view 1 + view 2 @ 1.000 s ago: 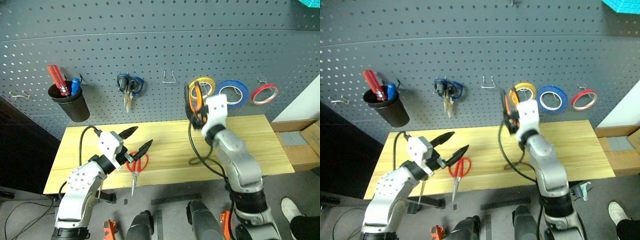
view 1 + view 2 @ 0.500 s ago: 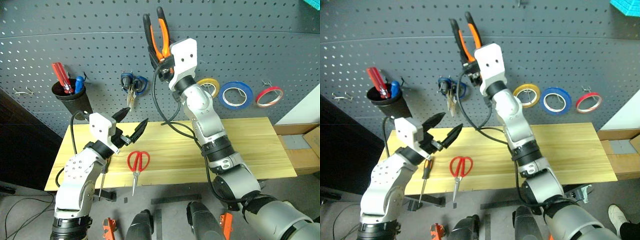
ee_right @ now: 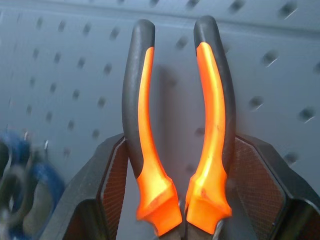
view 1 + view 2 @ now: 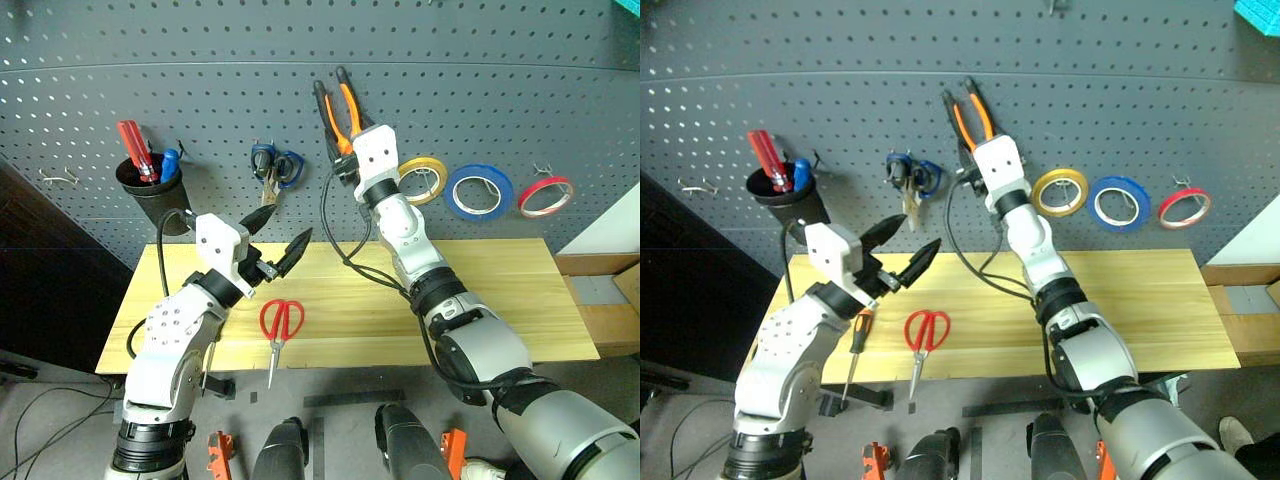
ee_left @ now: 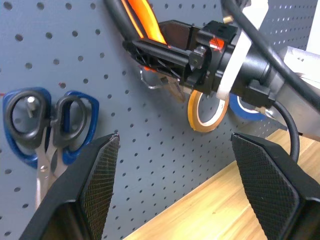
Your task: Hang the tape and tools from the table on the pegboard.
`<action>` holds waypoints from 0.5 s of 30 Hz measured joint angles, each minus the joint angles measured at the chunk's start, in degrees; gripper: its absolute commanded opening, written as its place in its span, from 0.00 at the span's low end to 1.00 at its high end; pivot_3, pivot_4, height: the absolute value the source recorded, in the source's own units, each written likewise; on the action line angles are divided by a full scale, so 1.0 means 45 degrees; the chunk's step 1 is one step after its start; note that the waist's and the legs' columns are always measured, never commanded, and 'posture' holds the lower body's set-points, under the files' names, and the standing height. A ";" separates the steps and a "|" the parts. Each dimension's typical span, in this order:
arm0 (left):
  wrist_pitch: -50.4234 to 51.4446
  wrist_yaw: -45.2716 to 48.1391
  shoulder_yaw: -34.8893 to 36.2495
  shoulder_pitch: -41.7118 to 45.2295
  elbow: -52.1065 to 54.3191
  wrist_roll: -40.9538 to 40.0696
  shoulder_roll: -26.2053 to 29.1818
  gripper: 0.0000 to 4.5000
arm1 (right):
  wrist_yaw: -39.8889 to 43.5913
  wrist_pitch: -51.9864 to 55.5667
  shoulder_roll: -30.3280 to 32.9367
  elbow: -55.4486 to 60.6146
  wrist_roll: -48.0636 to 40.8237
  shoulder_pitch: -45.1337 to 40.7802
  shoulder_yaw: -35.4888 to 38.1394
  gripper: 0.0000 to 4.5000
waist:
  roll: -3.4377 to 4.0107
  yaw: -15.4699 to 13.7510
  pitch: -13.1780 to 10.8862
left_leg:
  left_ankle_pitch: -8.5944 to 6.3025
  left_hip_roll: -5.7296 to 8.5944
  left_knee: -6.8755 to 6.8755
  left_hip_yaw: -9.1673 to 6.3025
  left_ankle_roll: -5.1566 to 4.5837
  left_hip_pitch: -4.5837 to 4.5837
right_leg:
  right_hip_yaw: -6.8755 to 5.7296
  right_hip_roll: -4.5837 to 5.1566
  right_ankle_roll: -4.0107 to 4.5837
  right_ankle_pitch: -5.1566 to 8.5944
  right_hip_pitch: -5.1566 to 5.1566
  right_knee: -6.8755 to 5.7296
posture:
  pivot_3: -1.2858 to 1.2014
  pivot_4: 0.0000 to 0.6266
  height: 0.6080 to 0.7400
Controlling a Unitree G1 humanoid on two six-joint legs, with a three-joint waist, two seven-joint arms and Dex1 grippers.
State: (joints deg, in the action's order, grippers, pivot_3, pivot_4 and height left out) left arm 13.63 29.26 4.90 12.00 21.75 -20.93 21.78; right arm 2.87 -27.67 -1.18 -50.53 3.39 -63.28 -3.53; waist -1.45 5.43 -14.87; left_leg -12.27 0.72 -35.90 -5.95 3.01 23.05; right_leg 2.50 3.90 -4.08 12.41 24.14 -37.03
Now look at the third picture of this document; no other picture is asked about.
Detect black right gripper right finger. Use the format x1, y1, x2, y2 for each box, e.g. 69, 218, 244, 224
216, 134, 320, 240

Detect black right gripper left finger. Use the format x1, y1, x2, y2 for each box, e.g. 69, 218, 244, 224
51, 133, 141, 240

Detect orange and black pliers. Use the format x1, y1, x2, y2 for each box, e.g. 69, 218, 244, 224
121, 15, 237, 240

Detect metal pegboard hook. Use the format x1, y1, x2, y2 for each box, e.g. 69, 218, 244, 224
23, 131, 50, 152

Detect black tape roll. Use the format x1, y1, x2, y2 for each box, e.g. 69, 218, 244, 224
0, 142, 35, 229

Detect grey pegboard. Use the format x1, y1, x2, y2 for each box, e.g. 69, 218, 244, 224
0, 0, 320, 211

